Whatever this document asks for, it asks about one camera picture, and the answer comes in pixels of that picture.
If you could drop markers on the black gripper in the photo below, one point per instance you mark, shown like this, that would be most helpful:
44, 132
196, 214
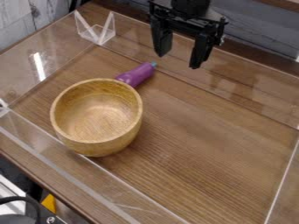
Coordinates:
188, 16

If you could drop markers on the purple toy eggplant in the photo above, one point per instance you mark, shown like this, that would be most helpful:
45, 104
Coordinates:
139, 74

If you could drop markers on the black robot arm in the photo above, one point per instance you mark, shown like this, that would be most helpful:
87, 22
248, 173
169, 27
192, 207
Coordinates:
192, 18

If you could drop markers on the brown wooden bowl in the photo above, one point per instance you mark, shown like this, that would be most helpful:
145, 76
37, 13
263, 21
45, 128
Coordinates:
96, 116

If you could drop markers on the clear acrylic tray walls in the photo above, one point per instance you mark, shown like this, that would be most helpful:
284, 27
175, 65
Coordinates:
215, 158

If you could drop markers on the yellow black device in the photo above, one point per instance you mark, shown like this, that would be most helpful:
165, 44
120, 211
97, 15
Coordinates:
40, 213

